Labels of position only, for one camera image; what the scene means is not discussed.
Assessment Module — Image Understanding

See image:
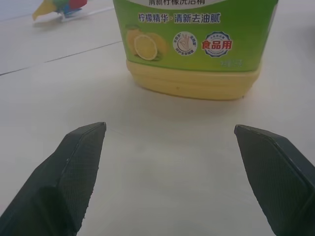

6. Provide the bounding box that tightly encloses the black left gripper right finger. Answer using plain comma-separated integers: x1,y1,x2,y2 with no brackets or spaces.
234,124,315,236

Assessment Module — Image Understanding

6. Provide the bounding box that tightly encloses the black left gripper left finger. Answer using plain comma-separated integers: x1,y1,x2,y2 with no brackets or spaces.
0,121,107,236

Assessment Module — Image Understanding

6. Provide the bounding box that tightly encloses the yellow dish soap bottle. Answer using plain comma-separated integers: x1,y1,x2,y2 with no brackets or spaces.
113,0,279,101

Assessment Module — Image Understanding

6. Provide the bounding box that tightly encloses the colourful plastic toy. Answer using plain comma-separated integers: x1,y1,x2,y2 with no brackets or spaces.
31,0,88,23

